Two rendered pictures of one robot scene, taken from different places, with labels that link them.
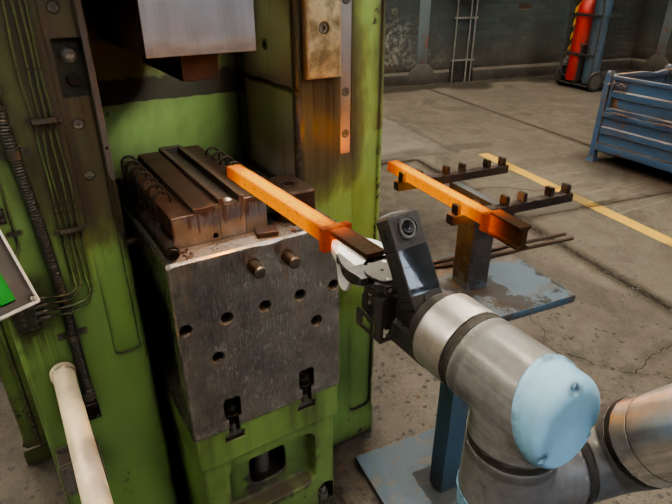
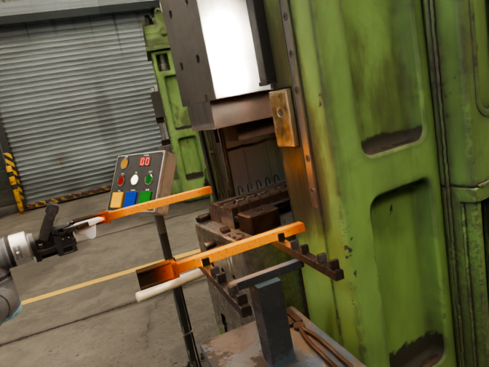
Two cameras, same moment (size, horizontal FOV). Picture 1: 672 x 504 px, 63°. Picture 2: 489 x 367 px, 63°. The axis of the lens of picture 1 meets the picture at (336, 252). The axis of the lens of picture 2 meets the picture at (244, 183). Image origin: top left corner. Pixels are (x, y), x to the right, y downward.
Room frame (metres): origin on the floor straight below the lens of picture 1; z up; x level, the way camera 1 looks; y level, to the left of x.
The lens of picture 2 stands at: (1.21, -1.20, 1.34)
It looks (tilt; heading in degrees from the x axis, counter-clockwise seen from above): 11 degrees down; 94
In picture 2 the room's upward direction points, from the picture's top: 11 degrees counter-clockwise
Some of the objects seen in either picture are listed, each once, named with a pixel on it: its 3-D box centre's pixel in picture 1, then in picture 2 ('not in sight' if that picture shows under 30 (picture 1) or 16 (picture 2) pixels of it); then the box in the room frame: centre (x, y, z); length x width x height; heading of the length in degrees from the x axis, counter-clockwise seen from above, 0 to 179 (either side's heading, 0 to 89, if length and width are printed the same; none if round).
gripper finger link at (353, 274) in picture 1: (363, 270); not in sight; (0.58, -0.03, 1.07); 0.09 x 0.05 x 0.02; 35
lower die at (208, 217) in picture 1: (187, 187); (267, 198); (1.18, 0.34, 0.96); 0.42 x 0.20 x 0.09; 32
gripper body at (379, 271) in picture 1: (406, 306); (53, 240); (0.54, -0.08, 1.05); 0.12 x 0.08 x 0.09; 32
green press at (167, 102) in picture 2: not in sight; (216, 100); (0.56, 5.45, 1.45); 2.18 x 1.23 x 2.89; 21
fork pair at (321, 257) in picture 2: (524, 174); (284, 277); (1.20, -0.43, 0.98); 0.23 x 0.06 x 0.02; 24
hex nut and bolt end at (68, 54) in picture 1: (71, 67); not in sight; (1.03, 0.48, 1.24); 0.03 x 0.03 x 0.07; 32
